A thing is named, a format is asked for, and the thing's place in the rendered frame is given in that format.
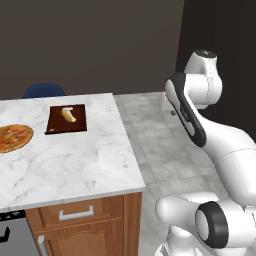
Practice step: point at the dark brown cutting board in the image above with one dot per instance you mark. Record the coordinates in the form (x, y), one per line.
(67, 124)

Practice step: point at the grey dishwasher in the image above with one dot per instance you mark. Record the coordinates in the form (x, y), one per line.
(15, 238)

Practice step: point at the blue chair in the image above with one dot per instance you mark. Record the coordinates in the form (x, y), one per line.
(44, 90)

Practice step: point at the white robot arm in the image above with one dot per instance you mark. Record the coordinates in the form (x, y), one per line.
(230, 156)

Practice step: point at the wooden drawer front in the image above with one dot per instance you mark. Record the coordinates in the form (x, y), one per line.
(103, 209)

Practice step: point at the round pizza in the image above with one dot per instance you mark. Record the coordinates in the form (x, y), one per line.
(12, 137)

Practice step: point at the wooden cupboard door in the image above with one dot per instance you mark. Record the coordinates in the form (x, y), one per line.
(90, 238)

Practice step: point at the yellow banana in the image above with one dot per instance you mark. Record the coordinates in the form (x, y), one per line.
(68, 115)

